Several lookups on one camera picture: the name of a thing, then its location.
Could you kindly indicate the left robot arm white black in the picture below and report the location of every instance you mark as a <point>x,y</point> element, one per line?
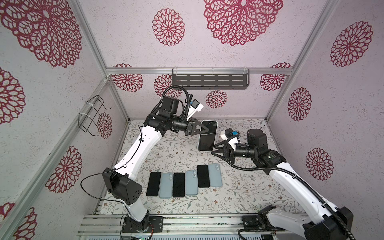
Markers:
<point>121,181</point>

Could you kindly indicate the dark metal wall shelf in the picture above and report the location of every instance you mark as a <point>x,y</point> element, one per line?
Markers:
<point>210,81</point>

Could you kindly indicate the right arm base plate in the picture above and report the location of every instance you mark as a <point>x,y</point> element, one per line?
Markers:
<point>255,222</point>

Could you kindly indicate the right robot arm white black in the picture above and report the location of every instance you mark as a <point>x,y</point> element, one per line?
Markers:
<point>321,220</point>

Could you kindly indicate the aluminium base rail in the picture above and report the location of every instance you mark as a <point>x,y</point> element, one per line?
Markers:
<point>177,225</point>

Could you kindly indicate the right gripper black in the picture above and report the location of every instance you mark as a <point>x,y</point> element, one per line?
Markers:
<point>228,150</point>

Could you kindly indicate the black wire wall basket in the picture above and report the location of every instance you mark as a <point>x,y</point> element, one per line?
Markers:
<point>96,121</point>

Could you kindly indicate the light blue phone case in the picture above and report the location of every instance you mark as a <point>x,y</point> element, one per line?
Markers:
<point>191,183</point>
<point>215,175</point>
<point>166,186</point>

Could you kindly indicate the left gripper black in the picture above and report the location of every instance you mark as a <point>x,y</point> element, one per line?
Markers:
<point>192,124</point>

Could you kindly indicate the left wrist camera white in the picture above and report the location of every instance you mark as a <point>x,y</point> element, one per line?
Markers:
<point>195,106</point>

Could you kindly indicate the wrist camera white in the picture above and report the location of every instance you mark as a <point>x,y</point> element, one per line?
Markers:
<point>195,106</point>
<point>226,134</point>

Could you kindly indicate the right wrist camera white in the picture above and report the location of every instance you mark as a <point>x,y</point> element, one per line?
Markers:
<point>226,134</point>

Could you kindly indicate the black phone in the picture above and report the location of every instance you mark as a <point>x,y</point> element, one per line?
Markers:
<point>179,185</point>
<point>154,184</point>
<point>207,140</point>
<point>203,176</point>

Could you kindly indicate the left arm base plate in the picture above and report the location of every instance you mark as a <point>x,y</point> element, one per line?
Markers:
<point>149,224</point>

